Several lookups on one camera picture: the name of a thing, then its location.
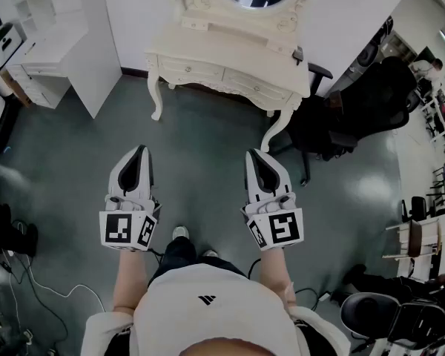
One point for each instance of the person's black trousers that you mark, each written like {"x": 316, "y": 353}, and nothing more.
{"x": 178, "y": 252}

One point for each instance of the black and white swivel chair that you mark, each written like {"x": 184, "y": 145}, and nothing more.
{"x": 397, "y": 317}

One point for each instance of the white round appliance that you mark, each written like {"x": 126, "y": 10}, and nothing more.
{"x": 0, "y": 48}

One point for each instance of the small black device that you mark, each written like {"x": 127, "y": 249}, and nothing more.
{"x": 298, "y": 55}

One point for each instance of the person's face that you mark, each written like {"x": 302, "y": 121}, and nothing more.
{"x": 222, "y": 349}

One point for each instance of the person's right shoe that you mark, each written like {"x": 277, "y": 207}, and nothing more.
{"x": 209, "y": 253}

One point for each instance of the person's left forearm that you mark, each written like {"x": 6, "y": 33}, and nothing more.
{"x": 128, "y": 284}

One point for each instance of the person's shoe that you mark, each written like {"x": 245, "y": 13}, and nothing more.
{"x": 209, "y": 253}
{"x": 180, "y": 232}

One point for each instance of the white desk with shelves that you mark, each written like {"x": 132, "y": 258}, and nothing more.
{"x": 92, "y": 43}

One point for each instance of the white vase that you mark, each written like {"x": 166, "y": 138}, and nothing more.
{"x": 180, "y": 9}

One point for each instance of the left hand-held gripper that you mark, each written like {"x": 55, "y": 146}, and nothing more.
{"x": 128, "y": 232}

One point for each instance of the person's white shirt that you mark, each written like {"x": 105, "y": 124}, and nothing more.
{"x": 215, "y": 310}

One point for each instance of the person's left shoe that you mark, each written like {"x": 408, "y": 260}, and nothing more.
{"x": 180, "y": 232}

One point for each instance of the black office chair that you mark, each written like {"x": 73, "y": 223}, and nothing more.
{"x": 371, "y": 106}

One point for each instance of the wooden chair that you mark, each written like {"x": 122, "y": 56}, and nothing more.
{"x": 415, "y": 237}

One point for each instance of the black bag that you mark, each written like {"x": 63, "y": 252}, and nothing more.
{"x": 385, "y": 282}

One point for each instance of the black harness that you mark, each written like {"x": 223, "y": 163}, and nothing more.
{"x": 306, "y": 337}

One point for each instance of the person's right forearm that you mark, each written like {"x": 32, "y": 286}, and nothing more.
{"x": 274, "y": 273}

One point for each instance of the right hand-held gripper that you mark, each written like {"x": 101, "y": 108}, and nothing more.
{"x": 282, "y": 230}

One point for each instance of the white desk drawer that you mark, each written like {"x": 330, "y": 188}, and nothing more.
{"x": 191, "y": 69}
{"x": 257, "y": 85}

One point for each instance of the cream ornate dressing table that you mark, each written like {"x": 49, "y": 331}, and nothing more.
{"x": 222, "y": 46}

